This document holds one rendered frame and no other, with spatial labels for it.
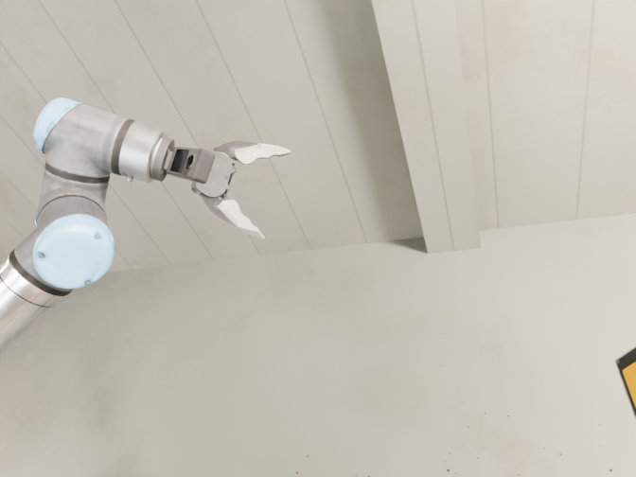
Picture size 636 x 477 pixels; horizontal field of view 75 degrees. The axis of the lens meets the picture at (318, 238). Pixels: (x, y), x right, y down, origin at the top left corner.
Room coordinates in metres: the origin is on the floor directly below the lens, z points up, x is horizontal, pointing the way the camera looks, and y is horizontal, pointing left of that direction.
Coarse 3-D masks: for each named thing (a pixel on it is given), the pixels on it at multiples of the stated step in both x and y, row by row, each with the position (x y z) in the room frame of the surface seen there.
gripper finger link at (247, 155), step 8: (264, 144) 0.64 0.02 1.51; (240, 152) 0.64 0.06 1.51; (248, 152) 0.63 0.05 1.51; (256, 152) 0.63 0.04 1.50; (264, 152) 0.63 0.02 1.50; (272, 152) 0.63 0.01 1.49; (280, 152) 0.63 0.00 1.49; (288, 152) 0.64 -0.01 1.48; (240, 160) 0.63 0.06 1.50; (248, 160) 0.63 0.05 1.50
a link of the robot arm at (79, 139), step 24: (48, 120) 0.66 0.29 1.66; (72, 120) 0.66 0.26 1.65; (96, 120) 0.66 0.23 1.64; (120, 120) 0.67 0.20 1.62; (48, 144) 0.65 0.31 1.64; (72, 144) 0.64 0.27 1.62; (96, 144) 0.64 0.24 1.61; (120, 144) 0.63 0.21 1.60; (72, 168) 0.63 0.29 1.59; (96, 168) 0.64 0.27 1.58
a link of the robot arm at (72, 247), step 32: (64, 224) 0.50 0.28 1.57; (96, 224) 0.52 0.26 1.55; (32, 256) 0.49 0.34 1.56; (64, 256) 0.48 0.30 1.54; (96, 256) 0.49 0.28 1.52; (0, 288) 0.48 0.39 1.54; (32, 288) 0.47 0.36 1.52; (64, 288) 0.47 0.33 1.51; (0, 320) 0.46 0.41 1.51; (32, 320) 0.47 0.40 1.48; (0, 352) 0.46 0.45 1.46
